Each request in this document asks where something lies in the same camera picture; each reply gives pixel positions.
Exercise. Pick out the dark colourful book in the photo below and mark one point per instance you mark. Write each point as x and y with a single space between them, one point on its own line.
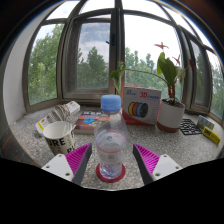
86 122

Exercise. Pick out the black lattice trivet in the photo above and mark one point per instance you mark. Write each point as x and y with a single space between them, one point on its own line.
190 127

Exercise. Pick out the white red filament spool box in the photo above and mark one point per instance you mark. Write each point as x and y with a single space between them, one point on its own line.
141 105

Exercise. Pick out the flat round red coaster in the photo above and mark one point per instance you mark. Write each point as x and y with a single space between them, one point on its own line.
100 176

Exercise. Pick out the clear blue-capped water bottle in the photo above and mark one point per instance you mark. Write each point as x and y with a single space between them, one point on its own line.
110 140

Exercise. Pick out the green plant in white pot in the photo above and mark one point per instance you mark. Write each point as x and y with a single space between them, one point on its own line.
170 116

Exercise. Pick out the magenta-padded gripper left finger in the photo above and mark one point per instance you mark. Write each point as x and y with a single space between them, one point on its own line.
58 165

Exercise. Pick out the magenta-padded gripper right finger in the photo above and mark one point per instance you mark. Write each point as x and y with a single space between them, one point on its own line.
163 166

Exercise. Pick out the brown framed bay window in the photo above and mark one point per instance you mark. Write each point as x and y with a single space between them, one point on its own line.
116 50

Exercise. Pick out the white printed paper cup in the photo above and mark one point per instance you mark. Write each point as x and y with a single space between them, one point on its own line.
60 138

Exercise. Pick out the long yellow black box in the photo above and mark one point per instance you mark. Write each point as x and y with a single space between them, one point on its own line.
210 135

